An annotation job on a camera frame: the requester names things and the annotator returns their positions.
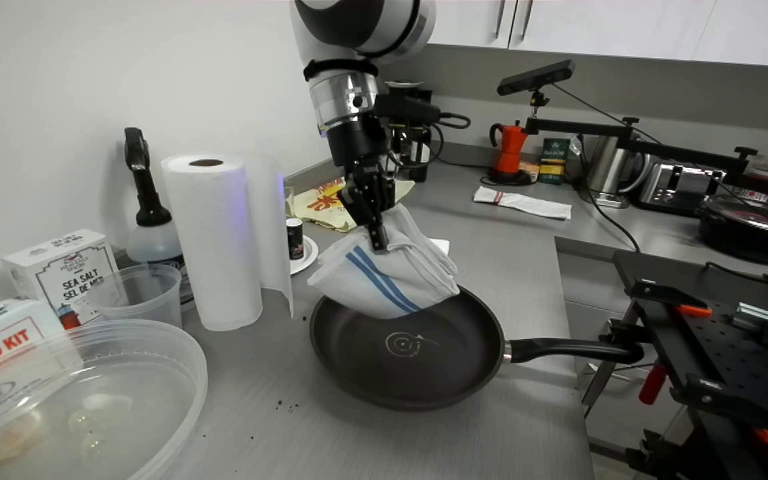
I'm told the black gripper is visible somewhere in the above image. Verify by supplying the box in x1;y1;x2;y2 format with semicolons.
325;114;397;254

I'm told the dark nonstick frying pan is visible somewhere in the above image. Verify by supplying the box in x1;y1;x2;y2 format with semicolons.
307;283;645;414

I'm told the white paper towel roll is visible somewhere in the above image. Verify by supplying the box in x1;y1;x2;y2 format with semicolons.
160;150;299;334

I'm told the round white plate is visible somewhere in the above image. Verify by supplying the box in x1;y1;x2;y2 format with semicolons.
287;231;324;281

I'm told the orange red kettle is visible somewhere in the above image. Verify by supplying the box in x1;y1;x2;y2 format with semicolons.
485;118;531;186

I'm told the folded white paper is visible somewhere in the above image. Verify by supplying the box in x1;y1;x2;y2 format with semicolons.
473;185;576;225

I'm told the green box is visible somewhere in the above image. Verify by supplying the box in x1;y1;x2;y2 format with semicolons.
537;134;576;186

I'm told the spray bottle with black trigger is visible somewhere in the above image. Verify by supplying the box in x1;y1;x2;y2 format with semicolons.
124;125;185;267

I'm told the stainless steel kettle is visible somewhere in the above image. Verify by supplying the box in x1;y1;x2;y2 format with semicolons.
584;137;645;203

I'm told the small clear plastic container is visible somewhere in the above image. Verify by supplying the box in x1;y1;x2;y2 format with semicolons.
100;262;188;330

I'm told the large clear plastic bowl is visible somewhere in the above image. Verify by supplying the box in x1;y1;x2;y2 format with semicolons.
0;317;212;480

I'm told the stainless steel toaster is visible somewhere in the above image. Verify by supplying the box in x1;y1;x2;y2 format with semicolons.
639;158;731;215

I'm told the white sea salt box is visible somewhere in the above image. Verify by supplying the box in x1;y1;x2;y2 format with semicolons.
3;226;128;330

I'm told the black round skillet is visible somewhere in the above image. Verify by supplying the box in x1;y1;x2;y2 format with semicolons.
696;186;768;267

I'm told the black breadboard table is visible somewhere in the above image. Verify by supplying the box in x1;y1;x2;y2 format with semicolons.
612;250;768;480

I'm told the white first aid kit box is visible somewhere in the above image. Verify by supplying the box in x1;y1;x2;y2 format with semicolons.
0;297;85;421

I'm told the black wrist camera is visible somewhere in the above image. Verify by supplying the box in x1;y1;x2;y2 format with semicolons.
377;89;448;129

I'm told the black camera on boom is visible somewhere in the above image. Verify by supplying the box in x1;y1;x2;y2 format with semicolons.
497;59;576;99

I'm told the red clamp handle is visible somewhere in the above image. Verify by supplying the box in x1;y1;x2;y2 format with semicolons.
639;357;673;409

